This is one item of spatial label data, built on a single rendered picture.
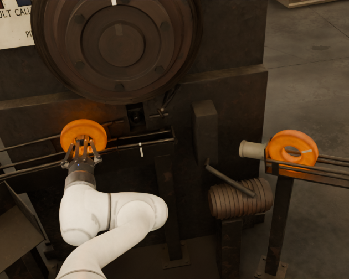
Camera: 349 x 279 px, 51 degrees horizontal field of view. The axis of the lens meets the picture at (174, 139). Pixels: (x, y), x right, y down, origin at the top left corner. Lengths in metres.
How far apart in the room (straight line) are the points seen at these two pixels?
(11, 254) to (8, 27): 0.67
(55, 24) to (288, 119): 1.89
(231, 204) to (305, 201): 0.80
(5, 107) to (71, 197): 0.46
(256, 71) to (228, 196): 0.45
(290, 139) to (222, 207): 0.34
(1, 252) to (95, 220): 0.36
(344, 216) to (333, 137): 0.64
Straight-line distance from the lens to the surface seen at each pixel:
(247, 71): 1.33
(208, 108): 1.26
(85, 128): 1.25
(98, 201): 1.02
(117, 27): 0.97
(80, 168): 1.12
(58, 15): 1.02
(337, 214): 2.06
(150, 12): 0.97
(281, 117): 2.63
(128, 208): 0.98
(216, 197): 1.33
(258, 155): 1.27
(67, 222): 0.99
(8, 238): 1.28
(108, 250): 0.77
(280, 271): 1.79
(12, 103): 1.36
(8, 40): 1.26
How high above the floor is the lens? 1.51
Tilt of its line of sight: 39 degrees down
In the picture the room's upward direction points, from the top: 6 degrees counter-clockwise
